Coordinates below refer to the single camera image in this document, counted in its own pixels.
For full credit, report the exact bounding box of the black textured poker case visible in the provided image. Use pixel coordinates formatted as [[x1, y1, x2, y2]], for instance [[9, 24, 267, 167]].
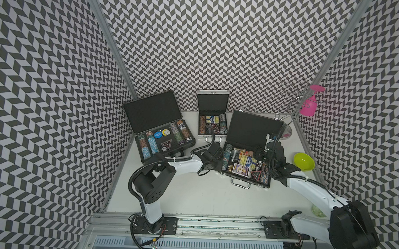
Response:
[[219, 110, 285, 189]]

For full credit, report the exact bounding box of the small silver poker case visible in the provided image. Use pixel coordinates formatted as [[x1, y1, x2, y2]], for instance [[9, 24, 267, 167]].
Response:
[[196, 90, 230, 137]]

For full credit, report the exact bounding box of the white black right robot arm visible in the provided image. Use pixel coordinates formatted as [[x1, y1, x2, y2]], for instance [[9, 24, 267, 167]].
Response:
[[265, 139, 380, 249]]

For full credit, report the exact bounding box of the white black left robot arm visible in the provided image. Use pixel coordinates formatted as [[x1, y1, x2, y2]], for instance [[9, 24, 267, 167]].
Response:
[[128, 142, 223, 226]]

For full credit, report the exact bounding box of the large black poker case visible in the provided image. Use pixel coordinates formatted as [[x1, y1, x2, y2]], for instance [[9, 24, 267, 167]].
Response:
[[122, 90, 196, 163]]

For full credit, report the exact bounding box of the lime green plastic bowl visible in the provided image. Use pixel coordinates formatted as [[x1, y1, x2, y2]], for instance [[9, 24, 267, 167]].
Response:
[[293, 153, 315, 171]]

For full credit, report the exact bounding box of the pink plastic wine glass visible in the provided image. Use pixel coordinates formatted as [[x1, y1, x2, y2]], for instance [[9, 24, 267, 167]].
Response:
[[300, 85, 325, 117]]

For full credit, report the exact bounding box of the chrome glass holder stand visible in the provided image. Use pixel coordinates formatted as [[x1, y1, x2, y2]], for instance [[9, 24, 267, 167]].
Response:
[[276, 85, 324, 139]]

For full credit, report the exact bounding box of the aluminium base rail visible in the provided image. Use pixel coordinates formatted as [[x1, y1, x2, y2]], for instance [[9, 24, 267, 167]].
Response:
[[77, 213, 326, 249]]

